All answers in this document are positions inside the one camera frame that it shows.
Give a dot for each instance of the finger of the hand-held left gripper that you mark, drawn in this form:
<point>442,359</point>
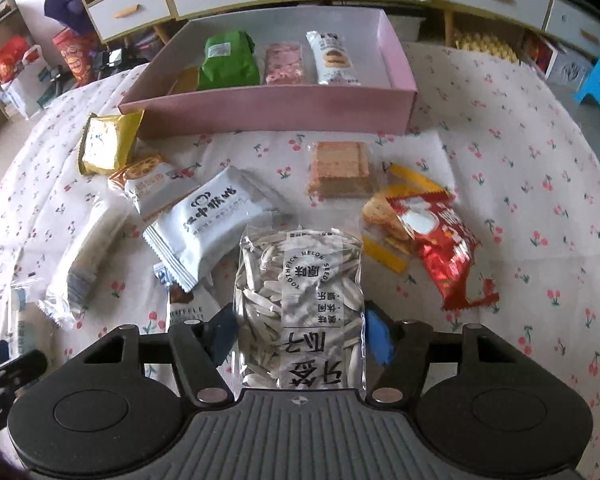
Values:
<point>20,367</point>

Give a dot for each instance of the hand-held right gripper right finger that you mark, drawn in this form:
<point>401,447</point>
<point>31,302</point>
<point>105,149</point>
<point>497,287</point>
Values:
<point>380,335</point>

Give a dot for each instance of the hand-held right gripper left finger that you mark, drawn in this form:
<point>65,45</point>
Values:
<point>222,335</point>

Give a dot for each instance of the clear melon seed bag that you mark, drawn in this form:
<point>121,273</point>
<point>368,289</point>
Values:
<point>300,310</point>

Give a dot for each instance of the red snack packet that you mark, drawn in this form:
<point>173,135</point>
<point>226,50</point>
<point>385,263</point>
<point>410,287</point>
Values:
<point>445,255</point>

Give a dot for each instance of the white packet with dark print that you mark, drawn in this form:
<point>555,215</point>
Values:
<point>205,225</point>

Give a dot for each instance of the long white rice cracker packet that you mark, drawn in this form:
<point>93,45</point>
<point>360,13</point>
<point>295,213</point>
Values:
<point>92,250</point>

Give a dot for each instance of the clear wafer biscuit packet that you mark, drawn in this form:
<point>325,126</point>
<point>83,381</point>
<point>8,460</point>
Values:
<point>337,165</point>

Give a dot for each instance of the yellow chips packet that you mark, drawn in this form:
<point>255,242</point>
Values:
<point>105,142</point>

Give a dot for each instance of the pink cardboard box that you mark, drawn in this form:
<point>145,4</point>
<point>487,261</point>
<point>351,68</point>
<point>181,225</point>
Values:
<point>280,107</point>

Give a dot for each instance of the orange-brown bar packet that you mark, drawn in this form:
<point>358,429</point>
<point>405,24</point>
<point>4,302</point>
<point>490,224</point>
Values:
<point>185,82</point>

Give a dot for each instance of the green snack packet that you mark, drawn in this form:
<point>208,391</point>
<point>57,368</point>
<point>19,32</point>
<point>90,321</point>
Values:
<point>227,65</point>

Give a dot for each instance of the white cookie packet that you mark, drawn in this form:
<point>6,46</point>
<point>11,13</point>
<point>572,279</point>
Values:
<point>330,60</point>

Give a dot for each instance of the pink snack packet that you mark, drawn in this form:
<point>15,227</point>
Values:
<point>287,62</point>

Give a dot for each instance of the white and brown packet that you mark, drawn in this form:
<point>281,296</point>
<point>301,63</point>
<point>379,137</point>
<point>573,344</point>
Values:
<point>190,310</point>

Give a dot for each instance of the clear bluish packet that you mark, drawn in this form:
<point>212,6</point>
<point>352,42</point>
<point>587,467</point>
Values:
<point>25,320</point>

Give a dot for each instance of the yellow-edged cracker packet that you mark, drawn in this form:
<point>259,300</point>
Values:
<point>380,220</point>

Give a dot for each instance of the orange and white biscuit packet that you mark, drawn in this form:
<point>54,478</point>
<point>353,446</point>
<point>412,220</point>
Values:
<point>150,185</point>

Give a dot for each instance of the cherry print cloth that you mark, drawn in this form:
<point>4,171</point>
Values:
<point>520,200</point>

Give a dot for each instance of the red and white shopping bag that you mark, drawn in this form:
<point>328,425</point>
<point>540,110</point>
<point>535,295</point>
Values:
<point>20,77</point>

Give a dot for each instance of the black hand-held device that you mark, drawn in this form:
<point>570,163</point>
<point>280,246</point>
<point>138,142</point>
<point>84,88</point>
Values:
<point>115,59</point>

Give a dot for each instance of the yellow egg tray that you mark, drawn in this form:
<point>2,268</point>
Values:
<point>485,46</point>

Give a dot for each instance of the clear storage box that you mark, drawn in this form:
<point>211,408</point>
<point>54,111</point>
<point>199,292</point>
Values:
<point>412,29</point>

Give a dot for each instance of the red printed bag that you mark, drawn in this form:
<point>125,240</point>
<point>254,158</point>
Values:
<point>72,57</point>

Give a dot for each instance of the white printed box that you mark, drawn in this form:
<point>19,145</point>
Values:
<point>572,69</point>

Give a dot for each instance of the dark purple chair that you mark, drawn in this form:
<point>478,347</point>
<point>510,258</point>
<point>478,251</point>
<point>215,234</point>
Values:
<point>65,5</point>

